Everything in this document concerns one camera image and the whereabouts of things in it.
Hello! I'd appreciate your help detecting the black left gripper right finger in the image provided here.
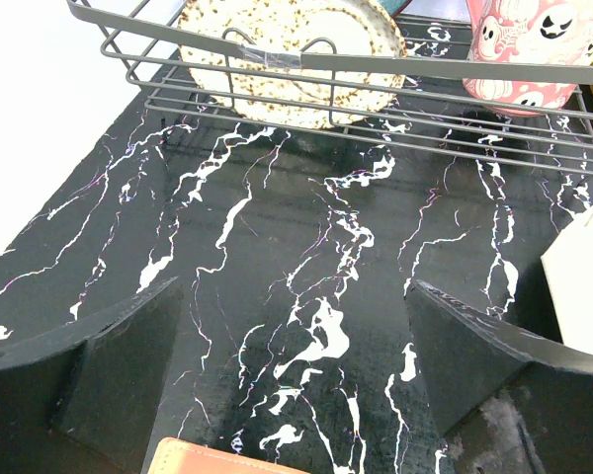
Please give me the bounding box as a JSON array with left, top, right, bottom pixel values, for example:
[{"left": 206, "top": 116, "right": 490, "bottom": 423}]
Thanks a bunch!
[{"left": 406, "top": 279, "right": 593, "bottom": 473}]

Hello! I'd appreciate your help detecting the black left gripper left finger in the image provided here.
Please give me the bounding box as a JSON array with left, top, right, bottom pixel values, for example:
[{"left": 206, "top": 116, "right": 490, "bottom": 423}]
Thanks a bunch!
[{"left": 0, "top": 277, "right": 184, "bottom": 473}]

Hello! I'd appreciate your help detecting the cream canvas backpack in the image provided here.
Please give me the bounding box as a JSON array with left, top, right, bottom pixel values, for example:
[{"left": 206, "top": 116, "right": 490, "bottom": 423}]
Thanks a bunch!
[{"left": 541, "top": 204, "right": 593, "bottom": 355}]

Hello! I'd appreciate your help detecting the salmon leather wallet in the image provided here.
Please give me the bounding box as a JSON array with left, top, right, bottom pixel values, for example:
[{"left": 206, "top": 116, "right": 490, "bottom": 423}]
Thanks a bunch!
[{"left": 148, "top": 437, "right": 305, "bottom": 474}]

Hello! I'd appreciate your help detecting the pink ghost pattern mug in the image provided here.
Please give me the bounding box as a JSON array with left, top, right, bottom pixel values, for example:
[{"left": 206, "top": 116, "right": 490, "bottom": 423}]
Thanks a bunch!
[{"left": 463, "top": 0, "right": 593, "bottom": 110}]

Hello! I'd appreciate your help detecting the speckled beige plate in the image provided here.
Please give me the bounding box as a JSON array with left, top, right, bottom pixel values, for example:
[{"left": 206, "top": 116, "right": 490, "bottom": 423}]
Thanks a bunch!
[{"left": 178, "top": 1, "right": 406, "bottom": 129}]

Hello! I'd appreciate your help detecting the grey wire dish rack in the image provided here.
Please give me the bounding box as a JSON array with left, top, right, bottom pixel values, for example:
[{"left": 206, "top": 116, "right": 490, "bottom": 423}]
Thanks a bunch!
[{"left": 69, "top": 1, "right": 593, "bottom": 177}]

